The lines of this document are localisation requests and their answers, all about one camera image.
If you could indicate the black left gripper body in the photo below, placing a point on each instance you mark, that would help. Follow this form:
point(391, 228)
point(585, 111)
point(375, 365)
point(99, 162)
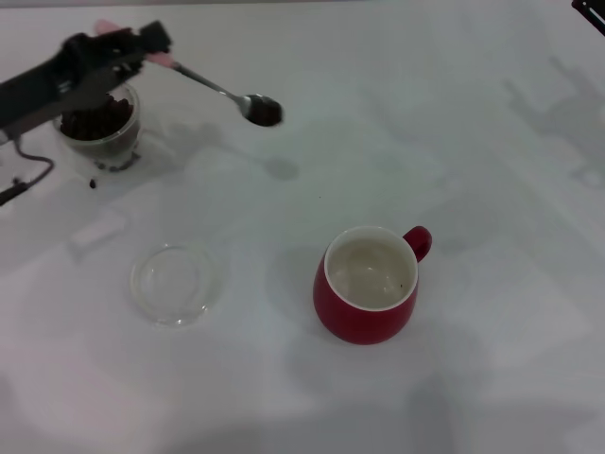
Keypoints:
point(33, 97)

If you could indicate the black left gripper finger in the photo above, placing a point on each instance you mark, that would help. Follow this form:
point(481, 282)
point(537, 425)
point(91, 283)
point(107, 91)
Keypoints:
point(118, 45)
point(94, 87)

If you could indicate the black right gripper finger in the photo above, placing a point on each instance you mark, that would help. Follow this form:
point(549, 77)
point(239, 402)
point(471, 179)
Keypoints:
point(580, 5)

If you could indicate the coffee beans heap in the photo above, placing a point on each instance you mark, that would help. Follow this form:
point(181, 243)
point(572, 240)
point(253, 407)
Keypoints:
point(94, 125)

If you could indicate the clear glass saucer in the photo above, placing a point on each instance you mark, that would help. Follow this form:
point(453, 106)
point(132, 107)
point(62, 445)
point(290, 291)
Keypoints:
point(175, 312)

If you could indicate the red ceramic mug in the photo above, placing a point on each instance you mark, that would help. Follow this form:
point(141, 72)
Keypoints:
point(359, 326)

